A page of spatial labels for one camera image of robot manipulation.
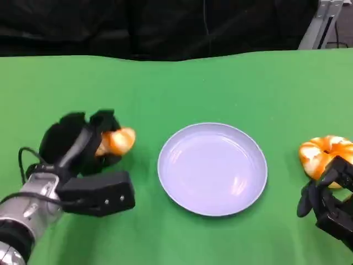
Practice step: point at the black backdrop curtain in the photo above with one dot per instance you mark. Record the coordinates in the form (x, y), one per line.
(138, 25)

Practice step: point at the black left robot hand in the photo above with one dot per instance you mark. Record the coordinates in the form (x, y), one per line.
(55, 138)

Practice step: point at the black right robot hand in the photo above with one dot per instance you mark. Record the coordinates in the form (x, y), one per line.
(331, 204)

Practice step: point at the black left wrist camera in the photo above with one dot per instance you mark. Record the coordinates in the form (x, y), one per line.
(96, 193)

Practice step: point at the grey metal frame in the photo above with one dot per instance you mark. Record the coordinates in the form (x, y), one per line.
(317, 25)

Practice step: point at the orange white toy bread roll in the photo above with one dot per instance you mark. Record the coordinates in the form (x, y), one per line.
(121, 140)
(314, 154)

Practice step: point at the green table cloth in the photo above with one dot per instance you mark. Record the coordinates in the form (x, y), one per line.
(176, 91)

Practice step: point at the lilac plate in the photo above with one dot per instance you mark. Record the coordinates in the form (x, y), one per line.
(212, 171)

